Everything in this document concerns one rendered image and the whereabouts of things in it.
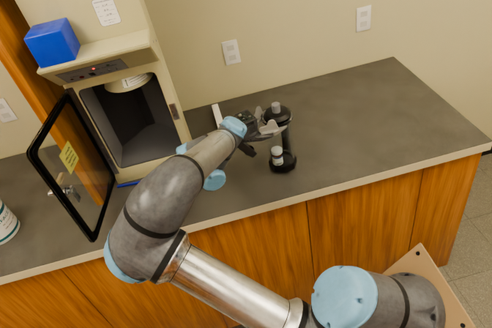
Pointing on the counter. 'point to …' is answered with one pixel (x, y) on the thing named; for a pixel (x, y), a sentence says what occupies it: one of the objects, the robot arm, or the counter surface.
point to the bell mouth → (128, 83)
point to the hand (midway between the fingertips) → (277, 121)
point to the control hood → (87, 58)
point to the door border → (53, 184)
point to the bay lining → (126, 113)
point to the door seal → (53, 177)
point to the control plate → (92, 71)
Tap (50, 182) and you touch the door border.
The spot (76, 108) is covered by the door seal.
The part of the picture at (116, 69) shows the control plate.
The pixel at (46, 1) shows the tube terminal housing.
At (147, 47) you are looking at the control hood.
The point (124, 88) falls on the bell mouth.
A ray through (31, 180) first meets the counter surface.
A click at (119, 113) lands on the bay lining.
